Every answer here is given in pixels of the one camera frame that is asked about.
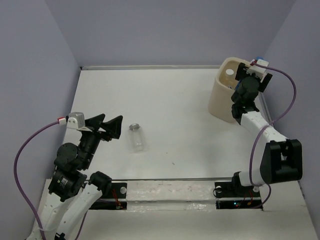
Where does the purple camera cable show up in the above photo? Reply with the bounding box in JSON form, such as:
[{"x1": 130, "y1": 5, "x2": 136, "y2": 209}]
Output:
[
  {"x1": 13, "y1": 117, "x2": 88, "y2": 240},
  {"x1": 249, "y1": 58, "x2": 297, "y2": 208}
]

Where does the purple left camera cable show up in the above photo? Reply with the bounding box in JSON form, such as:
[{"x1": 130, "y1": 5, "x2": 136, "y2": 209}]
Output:
[{"x1": 13, "y1": 117, "x2": 88, "y2": 240}]

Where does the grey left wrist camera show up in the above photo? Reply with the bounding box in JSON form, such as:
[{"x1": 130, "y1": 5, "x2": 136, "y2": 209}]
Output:
[{"x1": 66, "y1": 112, "x2": 86, "y2": 130}]

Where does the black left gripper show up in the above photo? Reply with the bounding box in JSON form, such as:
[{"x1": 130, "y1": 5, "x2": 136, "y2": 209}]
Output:
[{"x1": 80, "y1": 112, "x2": 124, "y2": 168}]

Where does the clear jar metal lid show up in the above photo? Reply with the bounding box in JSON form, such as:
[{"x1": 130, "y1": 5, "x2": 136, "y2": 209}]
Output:
[{"x1": 128, "y1": 123, "x2": 145, "y2": 152}]

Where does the blue label bottle blue cap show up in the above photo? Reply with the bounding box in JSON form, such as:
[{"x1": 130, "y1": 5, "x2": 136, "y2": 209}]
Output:
[{"x1": 233, "y1": 57, "x2": 267, "y2": 90}]

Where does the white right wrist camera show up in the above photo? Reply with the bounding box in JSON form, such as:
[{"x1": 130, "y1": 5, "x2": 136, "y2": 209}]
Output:
[{"x1": 246, "y1": 57, "x2": 269, "y2": 80}]

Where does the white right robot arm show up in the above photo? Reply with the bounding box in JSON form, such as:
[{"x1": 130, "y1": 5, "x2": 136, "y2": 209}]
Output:
[{"x1": 230, "y1": 59, "x2": 303, "y2": 196}]

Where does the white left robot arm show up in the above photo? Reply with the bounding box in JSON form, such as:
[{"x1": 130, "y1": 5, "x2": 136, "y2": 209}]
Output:
[{"x1": 28, "y1": 112, "x2": 123, "y2": 240}]

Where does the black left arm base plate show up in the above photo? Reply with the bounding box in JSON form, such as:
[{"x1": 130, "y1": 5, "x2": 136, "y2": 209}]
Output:
[{"x1": 90, "y1": 181, "x2": 128, "y2": 211}]

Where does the beige plastic bin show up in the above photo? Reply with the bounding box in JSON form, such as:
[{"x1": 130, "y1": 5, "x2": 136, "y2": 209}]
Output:
[{"x1": 208, "y1": 57, "x2": 249, "y2": 123}]

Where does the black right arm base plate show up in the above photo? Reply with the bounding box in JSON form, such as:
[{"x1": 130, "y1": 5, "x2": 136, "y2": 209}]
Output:
[{"x1": 212, "y1": 181, "x2": 263, "y2": 210}]

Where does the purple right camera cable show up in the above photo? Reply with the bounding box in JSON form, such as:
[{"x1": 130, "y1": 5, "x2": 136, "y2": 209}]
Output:
[{"x1": 249, "y1": 58, "x2": 297, "y2": 208}]

